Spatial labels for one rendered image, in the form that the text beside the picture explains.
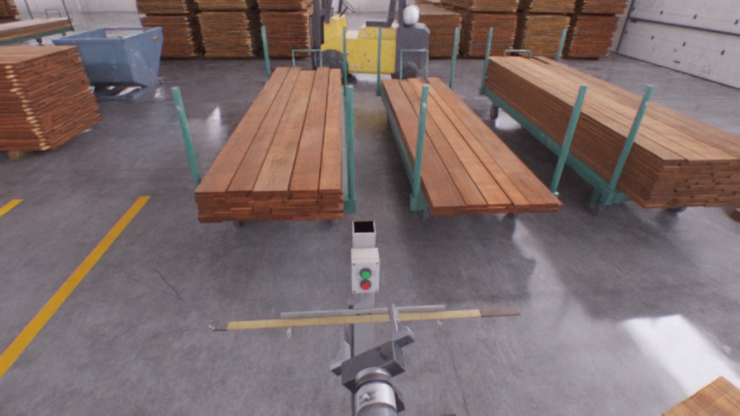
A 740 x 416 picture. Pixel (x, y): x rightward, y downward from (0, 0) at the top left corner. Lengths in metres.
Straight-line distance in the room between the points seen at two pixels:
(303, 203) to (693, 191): 2.83
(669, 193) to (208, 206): 3.27
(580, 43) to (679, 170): 8.62
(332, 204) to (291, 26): 7.62
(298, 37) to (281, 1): 0.87
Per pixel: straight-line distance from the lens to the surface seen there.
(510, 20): 10.58
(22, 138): 5.81
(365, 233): 0.98
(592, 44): 11.90
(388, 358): 0.82
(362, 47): 7.33
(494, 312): 1.25
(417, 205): 2.87
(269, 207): 2.56
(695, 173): 3.51
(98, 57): 7.52
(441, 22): 10.06
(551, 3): 10.98
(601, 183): 3.66
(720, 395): 1.49
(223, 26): 10.09
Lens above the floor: 1.90
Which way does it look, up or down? 30 degrees down
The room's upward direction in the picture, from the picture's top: 1 degrees clockwise
